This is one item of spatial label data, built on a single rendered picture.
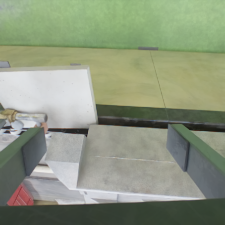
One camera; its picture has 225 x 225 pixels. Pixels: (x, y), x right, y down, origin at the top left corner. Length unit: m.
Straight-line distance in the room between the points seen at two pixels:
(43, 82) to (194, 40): 1.05
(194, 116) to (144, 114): 0.17
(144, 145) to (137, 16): 0.89
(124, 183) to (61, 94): 0.30
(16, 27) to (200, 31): 1.25
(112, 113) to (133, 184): 0.25
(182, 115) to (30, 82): 0.49
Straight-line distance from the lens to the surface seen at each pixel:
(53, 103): 0.53
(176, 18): 1.23
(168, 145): 0.17
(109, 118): 0.55
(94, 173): 0.45
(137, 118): 0.55
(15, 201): 1.15
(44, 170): 0.91
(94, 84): 0.73
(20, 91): 0.55
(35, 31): 1.37
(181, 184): 0.47
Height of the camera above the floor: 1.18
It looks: 50 degrees down
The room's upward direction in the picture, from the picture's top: 173 degrees counter-clockwise
